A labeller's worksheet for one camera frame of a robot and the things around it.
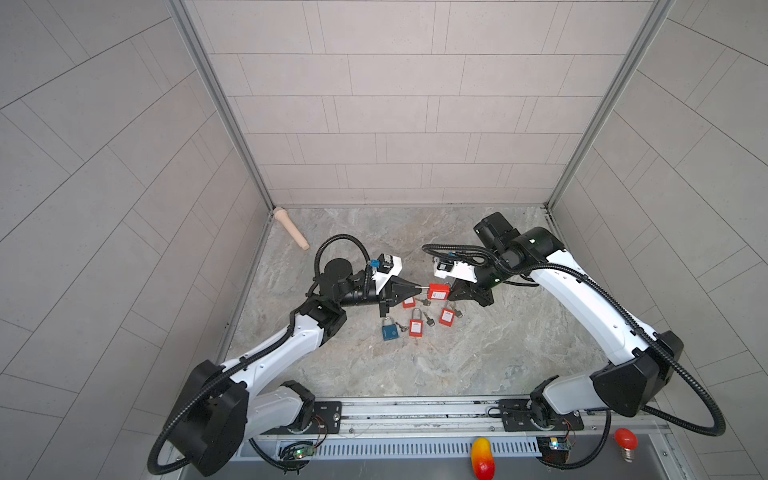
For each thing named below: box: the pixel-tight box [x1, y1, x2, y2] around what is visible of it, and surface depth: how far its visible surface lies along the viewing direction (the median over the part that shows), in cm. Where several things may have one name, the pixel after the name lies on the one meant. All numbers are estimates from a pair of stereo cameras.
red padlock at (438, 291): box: [427, 283, 451, 301], surface depth 67 cm
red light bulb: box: [615, 428, 639, 463], surface depth 68 cm
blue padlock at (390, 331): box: [382, 324, 399, 341], surface depth 86 cm
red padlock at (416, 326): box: [409, 308, 425, 338], surface depth 86 cm
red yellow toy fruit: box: [472, 437, 496, 480], surface depth 65 cm
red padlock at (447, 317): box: [439, 308, 456, 327], surface depth 88 cm
